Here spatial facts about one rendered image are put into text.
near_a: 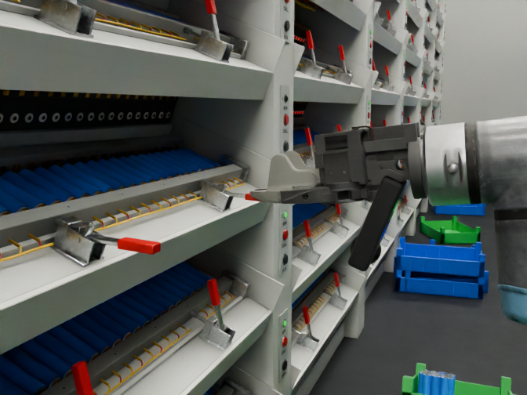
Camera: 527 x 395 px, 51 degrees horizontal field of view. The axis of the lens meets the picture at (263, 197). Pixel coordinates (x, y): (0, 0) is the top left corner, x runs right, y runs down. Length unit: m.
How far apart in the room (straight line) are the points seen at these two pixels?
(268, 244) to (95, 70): 0.48
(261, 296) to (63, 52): 0.57
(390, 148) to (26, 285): 0.40
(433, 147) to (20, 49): 0.40
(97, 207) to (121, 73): 0.13
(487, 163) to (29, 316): 0.44
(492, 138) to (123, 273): 0.39
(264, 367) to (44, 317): 0.55
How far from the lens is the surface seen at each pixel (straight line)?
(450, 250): 2.24
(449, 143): 0.61
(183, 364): 0.72
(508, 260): 0.61
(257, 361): 0.96
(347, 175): 0.63
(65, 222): 0.50
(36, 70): 0.45
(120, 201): 0.58
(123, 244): 0.47
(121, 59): 0.52
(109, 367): 0.65
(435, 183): 0.61
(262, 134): 0.86
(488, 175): 0.60
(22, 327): 0.46
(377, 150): 0.63
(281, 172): 0.66
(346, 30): 1.55
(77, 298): 0.49
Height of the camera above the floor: 0.66
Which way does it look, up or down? 9 degrees down
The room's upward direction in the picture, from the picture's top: straight up
